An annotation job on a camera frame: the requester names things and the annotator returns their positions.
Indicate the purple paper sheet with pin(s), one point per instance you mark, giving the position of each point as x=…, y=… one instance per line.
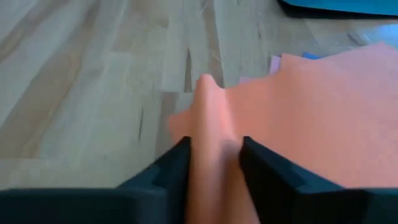
x=275, y=63

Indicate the blue paper sheet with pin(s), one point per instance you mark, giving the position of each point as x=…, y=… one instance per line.
x=311, y=56

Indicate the orange paper sheet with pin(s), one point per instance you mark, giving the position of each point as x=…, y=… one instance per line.
x=311, y=124

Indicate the black paper sheet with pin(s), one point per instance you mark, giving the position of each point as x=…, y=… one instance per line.
x=342, y=6

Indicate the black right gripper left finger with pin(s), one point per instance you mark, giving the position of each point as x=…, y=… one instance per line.
x=174, y=174

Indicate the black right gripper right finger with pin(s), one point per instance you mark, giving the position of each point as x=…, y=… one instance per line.
x=267, y=180

